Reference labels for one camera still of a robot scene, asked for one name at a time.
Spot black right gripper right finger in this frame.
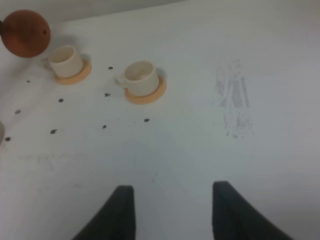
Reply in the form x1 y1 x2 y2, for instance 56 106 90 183
211 181 291 240

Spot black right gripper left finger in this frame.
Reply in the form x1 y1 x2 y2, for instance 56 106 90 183
74 185 137 240

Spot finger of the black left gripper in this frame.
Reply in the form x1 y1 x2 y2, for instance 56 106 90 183
0 21 3 35

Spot brown clay teapot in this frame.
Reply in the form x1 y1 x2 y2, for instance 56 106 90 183
0 9 51 58

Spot white teacup near centre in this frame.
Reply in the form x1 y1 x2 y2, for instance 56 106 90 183
41 45 84 78

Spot white teacup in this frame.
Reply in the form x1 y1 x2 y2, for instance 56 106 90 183
41 45 84 78
114 61 160 97

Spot orange coaster near centre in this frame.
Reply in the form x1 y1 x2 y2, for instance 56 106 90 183
54 59 92 85

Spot orange coaster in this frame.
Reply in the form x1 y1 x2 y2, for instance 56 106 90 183
124 74 167 105
54 59 92 85

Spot orange coaster on right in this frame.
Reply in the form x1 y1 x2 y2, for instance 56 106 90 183
124 74 167 105

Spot white teacup on right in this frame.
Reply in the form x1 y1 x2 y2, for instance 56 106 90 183
114 61 160 97

